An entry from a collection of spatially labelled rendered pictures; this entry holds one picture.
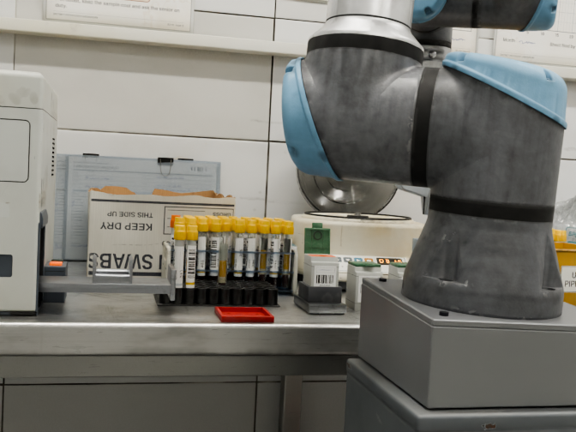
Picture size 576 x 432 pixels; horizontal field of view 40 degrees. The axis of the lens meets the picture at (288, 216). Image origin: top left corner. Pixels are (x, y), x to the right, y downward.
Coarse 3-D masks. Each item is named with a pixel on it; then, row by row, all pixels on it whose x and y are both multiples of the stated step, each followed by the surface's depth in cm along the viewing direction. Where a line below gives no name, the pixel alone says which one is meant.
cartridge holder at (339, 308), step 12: (300, 288) 113; (312, 288) 109; (324, 288) 110; (336, 288) 110; (300, 300) 112; (312, 300) 109; (324, 300) 110; (336, 300) 110; (312, 312) 108; (324, 312) 108; (336, 312) 108
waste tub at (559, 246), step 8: (560, 248) 132; (568, 248) 130; (560, 256) 117; (568, 256) 117; (560, 264) 117; (568, 264) 117; (568, 272) 117; (568, 280) 118; (568, 288) 118; (568, 296) 118
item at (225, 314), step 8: (216, 312) 103; (224, 312) 105; (232, 312) 105; (240, 312) 105; (248, 312) 106; (256, 312) 106; (264, 312) 105; (224, 320) 99; (232, 320) 99; (240, 320) 99; (248, 320) 99; (256, 320) 100; (264, 320) 100; (272, 320) 100
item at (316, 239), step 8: (312, 224) 115; (320, 224) 115; (304, 232) 114; (312, 232) 114; (320, 232) 115; (328, 232) 115; (304, 240) 114; (312, 240) 114; (320, 240) 115; (328, 240) 115; (304, 248) 114; (312, 248) 114; (320, 248) 115; (328, 248) 115
